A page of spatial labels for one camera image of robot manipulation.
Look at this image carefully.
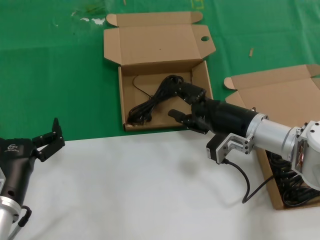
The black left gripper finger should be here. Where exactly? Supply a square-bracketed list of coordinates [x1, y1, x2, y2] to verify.
[31, 117, 66, 163]

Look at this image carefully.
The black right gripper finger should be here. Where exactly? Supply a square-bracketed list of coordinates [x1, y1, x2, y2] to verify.
[175, 81, 208, 105]
[167, 108, 210, 136]

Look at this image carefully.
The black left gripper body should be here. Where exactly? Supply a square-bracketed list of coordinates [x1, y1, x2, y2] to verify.
[0, 136, 39, 204]

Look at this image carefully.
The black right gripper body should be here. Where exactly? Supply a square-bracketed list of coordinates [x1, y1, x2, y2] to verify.
[190, 97, 259, 138]

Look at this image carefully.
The black cable bundle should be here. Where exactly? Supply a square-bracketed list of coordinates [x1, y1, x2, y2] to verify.
[127, 74, 187, 125]

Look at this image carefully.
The open cardboard box with hole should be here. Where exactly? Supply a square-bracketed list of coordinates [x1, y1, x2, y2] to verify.
[103, 11, 217, 131]

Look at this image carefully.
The green table mat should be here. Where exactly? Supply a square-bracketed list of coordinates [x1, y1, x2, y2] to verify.
[0, 0, 320, 142]

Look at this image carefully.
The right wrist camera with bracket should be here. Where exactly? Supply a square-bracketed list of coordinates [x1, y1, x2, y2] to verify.
[205, 133, 254, 165]

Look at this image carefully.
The left arm cable with connector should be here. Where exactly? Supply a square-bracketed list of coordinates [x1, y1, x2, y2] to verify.
[7, 204, 33, 240]

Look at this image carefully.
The open cardboard box holding cables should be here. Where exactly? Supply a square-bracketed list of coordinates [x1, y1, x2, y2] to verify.
[224, 64, 320, 210]

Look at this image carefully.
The pile of black cables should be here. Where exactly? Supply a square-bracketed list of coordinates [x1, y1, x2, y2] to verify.
[268, 151, 320, 208]

